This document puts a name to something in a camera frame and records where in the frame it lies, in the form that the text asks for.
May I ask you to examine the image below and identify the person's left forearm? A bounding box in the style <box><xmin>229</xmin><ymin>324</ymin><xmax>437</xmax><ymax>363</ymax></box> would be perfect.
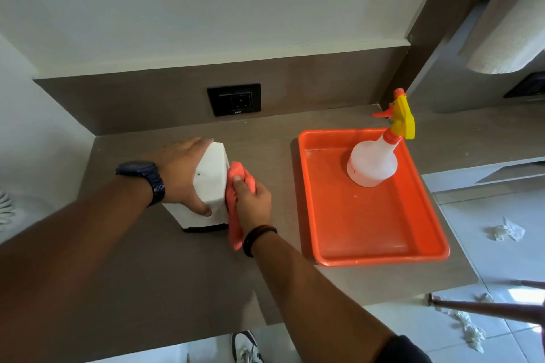
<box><xmin>0</xmin><ymin>173</ymin><xmax>154</xmax><ymax>363</ymax></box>

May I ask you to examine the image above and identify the person's left hand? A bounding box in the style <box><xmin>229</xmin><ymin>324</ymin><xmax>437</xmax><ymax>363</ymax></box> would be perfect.
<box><xmin>142</xmin><ymin>137</ymin><xmax>215</xmax><ymax>217</ymax></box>

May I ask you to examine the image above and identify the white spray bottle yellow nozzle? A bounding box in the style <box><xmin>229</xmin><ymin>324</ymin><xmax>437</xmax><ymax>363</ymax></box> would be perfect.
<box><xmin>347</xmin><ymin>88</ymin><xmax>416</xmax><ymax>187</ymax></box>

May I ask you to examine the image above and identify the black wristwatch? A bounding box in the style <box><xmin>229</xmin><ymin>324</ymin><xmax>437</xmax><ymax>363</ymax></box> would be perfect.
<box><xmin>115</xmin><ymin>160</ymin><xmax>166</xmax><ymax>208</ymax></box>

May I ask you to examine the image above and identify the white box appliance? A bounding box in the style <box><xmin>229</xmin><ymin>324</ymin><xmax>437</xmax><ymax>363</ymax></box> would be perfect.
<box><xmin>161</xmin><ymin>142</ymin><xmax>230</xmax><ymax>233</ymax></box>

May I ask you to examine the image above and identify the black wrist bracelet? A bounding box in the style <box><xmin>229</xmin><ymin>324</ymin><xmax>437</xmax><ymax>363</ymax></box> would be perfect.
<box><xmin>242</xmin><ymin>225</ymin><xmax>278</xmax><ymax>258</ymax></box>

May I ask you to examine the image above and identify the person's right forearm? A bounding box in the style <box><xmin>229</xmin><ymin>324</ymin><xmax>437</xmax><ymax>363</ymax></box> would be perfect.
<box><xmin>251</xmin><ymin>232</ymin><xmax>394</xmax><ymax>363</ymax></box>

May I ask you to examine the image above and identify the orange cleaning cloth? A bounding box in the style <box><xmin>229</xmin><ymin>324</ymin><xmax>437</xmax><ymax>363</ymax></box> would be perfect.
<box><xmin>225</xmin><ymin>161</ymin><xmax>257</xmax><ymax>252</ymax></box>

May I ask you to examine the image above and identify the white fan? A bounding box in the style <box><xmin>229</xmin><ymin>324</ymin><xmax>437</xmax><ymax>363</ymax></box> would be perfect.
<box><xmin>0</xmin><ymin>183</ymin><xmax>56</xmax><ymax>244</ymax></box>

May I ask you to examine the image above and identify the crumpled white tissue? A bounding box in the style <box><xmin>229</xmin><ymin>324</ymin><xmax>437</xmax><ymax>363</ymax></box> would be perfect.
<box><xmin>487</xmin><ymin>217</ymin><xmax>526</xmax><ymax>242</ymax></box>
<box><xmin>434</xmin><ymin>293</ymin><xmax>494</xmax><ymax>354</ymax></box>

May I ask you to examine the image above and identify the brown wooden stick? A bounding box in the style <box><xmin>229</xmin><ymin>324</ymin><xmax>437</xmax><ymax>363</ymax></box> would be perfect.
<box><xmin>428</xmin><ymin>280</ymin><xmax>545</xmax><ymax>327</ymax></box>

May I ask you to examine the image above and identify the black sleeve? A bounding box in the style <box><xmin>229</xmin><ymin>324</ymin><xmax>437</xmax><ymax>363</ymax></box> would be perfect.
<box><xmin>375</xmin><ymin>335</ymin><xmax>433</xmax><ymax>363</ymax></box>

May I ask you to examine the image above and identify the orange plastic tray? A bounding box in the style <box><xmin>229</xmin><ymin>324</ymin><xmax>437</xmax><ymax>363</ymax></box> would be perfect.
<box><xmin>297</xmin><ymin>128</ymin><xmax>450</xmax><ymax>267</ymax></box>

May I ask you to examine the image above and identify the person's right hand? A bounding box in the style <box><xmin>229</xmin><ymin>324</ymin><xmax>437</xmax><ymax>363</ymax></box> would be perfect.
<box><xmin>232</xmin><ymin>175</ymin><xmax>272</xmax><ymax>235</ymax></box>

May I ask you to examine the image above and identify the beige fabric roll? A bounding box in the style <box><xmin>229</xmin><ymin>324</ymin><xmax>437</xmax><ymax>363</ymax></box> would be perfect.
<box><xmin>458</xmin><ymin>0</ymin><xmax>545</xmax><ymax>75</ymax></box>

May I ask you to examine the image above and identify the black wall power socket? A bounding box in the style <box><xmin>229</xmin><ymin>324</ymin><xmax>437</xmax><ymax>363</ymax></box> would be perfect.
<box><xmin>207</xmin><ymin>83</ymin><xmax>262</xmax><ymax>117</ymax></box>

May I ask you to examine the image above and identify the white sneaker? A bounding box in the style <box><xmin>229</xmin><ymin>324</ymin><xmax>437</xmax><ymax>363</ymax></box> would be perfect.
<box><xmin>231</xmin><ymin>331</ymin><xmax>265</xmax><ymax>363</ymax></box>

